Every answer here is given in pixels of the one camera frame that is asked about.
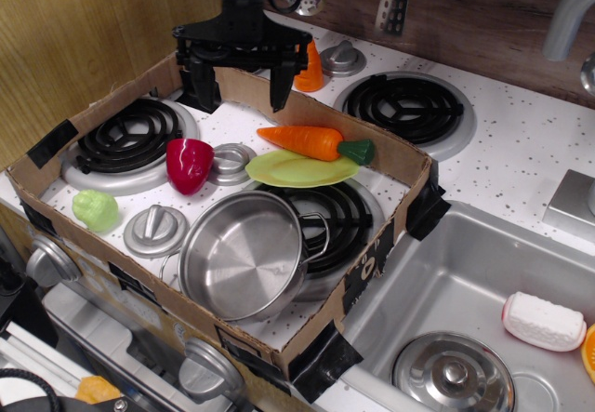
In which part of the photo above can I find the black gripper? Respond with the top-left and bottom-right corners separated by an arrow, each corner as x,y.
172,0 -> 311,113

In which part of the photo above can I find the orange toy carrot green top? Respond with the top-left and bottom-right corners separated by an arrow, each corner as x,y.
257,126 -> 376,166

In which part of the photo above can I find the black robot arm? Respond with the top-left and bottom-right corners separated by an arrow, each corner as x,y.
172,0 -> 312,113

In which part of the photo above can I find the orange toy carrot cone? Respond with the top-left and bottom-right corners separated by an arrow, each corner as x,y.
294,40 -> 324,92

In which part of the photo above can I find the green plastic plate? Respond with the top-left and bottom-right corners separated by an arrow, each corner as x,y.
245,150 -> 360,188

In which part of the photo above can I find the red toy pepper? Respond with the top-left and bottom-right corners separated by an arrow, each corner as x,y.
166,138 -> 215,196

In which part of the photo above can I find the silver knob back stovetop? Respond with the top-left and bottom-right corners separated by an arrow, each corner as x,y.
320,40 -> 367,77

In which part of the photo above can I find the silver knob stovetop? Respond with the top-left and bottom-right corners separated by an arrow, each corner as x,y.
320,40 -> 367,77
123,205 -> 189,259

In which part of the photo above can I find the front left stove burner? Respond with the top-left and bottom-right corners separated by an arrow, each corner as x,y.
61,97 -> 199,196

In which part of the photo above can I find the stove burner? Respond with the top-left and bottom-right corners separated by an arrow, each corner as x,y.
334,72 -> 477,161
248,179 -> 384,302
61,97 -> 199,196

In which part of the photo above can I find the hanging metal spatula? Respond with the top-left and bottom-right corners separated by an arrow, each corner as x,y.
375,0 -> 409,36

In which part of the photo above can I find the silver knob front stovetop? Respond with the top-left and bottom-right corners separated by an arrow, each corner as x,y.
123,205 -> 189,259

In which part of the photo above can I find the front right stove burner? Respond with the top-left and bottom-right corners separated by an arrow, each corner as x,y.
248,179 -> 384,302

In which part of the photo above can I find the stainless steel pot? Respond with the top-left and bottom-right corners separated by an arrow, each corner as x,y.
174,190 -> 322,323

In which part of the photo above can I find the back right stove burner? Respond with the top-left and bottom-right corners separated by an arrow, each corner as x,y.
334,72 -> 477,161

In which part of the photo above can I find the light green toy vegetable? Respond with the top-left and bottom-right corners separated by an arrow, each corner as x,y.
72,190 -> 119,233

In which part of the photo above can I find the left oven knob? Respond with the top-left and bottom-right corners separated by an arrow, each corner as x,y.
26,234 -> 82,287

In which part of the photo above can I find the oven knob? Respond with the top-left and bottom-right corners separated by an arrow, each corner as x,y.
178,338 -> 245,403
26,234 -> 82,287

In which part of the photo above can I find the cardboard fence with black tape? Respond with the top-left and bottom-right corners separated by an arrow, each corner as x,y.
7,56 -> 449,408

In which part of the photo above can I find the steel sink basin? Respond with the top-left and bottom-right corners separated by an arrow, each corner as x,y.
343,203 -> 594,411

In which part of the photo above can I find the right oven knob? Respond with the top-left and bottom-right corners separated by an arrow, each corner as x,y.
178,338 -> 245,403

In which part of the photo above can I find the yellow orange toy piece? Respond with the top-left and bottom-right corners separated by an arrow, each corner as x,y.
74,376 -> 122,405

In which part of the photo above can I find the silver faucet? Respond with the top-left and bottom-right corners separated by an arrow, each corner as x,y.
541,0 -> 594,106

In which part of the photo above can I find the steel pot lid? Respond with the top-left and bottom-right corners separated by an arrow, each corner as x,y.
391,331 -> 516,411

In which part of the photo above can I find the grey faucet base block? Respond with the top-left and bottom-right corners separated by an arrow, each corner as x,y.
543,169 -> 594,243

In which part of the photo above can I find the white red toy food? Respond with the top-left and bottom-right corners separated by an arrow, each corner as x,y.
501,292 -> 587,352

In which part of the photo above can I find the orange toy fruit slice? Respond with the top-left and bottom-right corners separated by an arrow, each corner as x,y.
580,325 -> 595,381

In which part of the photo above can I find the silver knob ring centre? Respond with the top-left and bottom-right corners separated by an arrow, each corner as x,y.
206,142 -> 258,188

